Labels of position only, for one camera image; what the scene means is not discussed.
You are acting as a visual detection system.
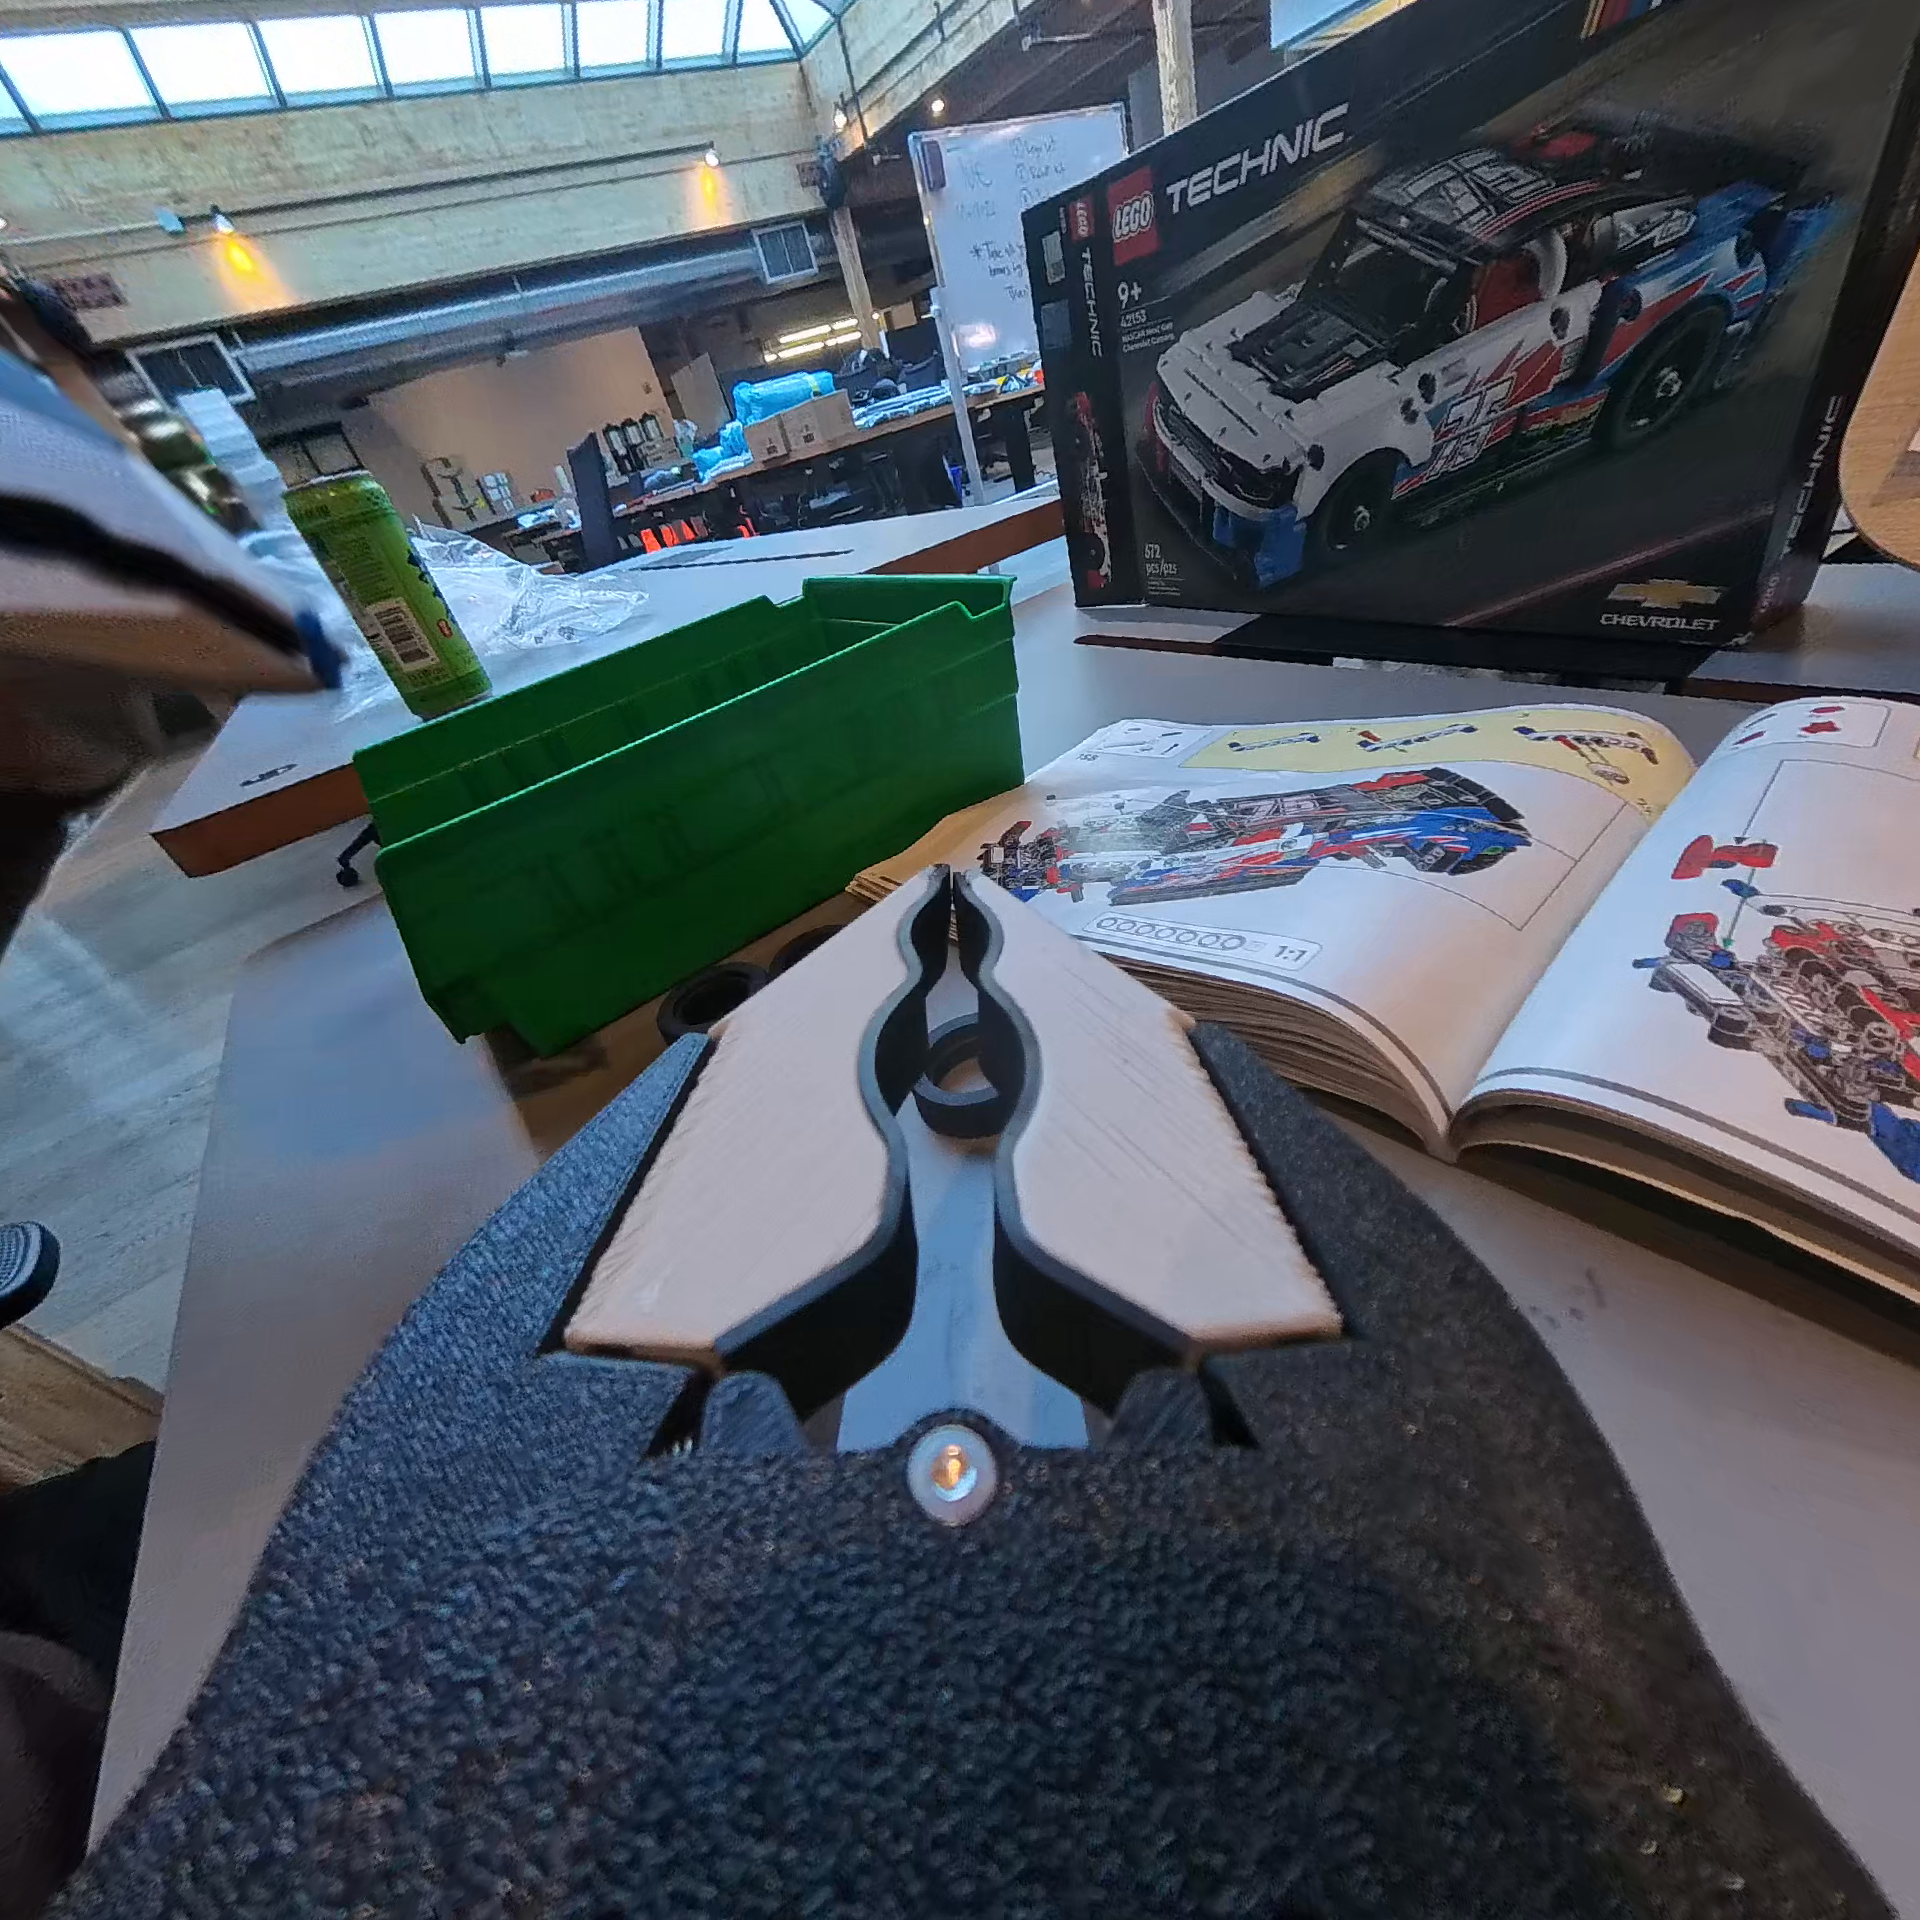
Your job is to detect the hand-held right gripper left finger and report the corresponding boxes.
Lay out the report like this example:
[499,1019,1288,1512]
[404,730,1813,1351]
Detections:
[564,866,961,1415]

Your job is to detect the person's dark clothing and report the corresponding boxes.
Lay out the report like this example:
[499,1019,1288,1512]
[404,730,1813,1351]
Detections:
[0,1440,160,1920]

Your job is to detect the toy car instruction booklet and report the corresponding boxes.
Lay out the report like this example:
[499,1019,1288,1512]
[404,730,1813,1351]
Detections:
[849,697,1920,1299]

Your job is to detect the whiteboard on stand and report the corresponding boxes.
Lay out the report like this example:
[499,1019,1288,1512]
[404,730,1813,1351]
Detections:
[908,104,1129,506]

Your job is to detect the green drink can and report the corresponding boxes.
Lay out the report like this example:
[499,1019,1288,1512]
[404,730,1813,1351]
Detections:
[287,468,493,721]

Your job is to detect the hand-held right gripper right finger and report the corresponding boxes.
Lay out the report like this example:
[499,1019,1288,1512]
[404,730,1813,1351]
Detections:
[959,873,1346,1415]

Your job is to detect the black upright panel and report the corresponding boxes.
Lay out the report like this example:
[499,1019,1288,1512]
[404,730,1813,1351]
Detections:
[568,433,624,572]

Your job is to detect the long wooden workbench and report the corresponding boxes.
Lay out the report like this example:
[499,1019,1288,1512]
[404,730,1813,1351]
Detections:
[517,381,1052,569]

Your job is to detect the clear plastic bag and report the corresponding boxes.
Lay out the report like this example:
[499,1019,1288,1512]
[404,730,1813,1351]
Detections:
[404,527,653,655]

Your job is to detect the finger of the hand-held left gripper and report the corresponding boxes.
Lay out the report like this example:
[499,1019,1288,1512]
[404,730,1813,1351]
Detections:
[0,547,338,696]
[0,352,336,664]

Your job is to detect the toy car set box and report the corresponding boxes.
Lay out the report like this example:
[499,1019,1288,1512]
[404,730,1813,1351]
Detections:
[1019,0,1920,641]

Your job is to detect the green plastic bin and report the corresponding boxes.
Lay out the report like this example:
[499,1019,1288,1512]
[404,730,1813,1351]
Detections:
[352,575,1025,1056]

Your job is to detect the metal air duct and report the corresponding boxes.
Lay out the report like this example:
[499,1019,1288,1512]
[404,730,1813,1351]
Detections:
[232,248,819,384]

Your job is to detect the rounded wooden board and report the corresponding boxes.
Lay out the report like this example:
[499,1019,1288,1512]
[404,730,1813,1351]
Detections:
[1839,337,1920,572]

